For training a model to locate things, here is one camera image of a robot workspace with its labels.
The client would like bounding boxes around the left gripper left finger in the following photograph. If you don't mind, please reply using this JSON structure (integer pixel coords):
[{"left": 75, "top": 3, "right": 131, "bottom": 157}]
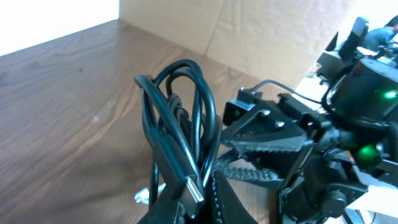
[{"left": 137, "top": 187, "right": 186, "bottom": 224}]

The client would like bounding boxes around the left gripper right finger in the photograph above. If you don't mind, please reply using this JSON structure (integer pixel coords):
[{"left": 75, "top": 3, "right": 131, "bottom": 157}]
[{"left": 207, "top": 170, "right": 257, "bottom": 224}]

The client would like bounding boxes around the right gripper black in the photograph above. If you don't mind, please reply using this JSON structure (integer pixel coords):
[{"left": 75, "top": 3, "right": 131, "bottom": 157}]
[{"left": 214, "top": 93, "right": 368, "bottom": 223}]

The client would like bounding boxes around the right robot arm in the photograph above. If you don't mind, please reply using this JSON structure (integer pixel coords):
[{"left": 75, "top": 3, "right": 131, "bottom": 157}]
[{"left": 212, "top": 58, "right": 397, "bottom": 223}]

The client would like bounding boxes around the cardboard panel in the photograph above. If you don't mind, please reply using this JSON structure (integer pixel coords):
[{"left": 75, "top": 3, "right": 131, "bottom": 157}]
[{"left": 119, "top": 0, "right": 355, "bottom": 87}]

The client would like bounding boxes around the right camera cable black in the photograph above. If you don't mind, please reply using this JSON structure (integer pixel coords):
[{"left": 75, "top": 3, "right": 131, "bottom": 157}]
[{"left": 251, "top": 80, "right": 321, "bottom": 105}]

